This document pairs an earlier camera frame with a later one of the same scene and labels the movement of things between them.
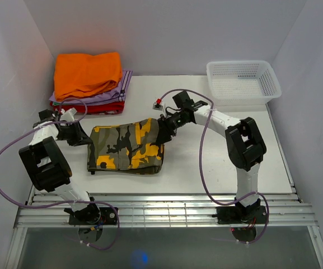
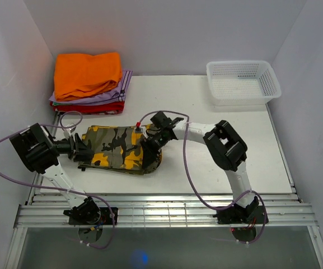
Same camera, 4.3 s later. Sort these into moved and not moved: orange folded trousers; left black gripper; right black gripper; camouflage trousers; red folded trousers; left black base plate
Moved: left black gripper; right black gripper
Not moved: orange folded trousers; camouflage trousers; left black base plate; red folded trousers
